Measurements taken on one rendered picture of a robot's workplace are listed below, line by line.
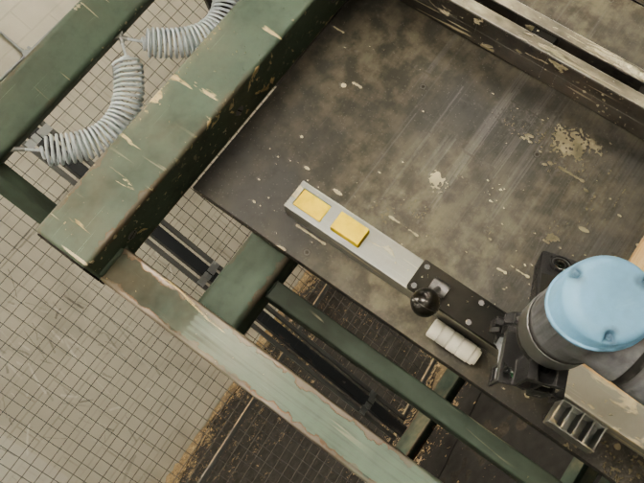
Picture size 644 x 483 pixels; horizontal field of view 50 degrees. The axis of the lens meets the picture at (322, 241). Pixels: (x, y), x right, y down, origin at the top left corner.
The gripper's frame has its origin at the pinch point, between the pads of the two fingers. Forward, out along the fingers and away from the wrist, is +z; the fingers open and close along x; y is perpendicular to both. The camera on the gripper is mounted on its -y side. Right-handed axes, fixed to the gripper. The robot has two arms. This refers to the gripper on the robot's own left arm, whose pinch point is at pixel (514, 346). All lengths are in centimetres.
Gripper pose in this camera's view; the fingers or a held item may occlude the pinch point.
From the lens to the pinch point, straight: 91.3
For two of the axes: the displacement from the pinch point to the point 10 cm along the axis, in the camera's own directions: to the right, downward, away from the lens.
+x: 9.6, 2.5, -1.2
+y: -2.7, 9.2, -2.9
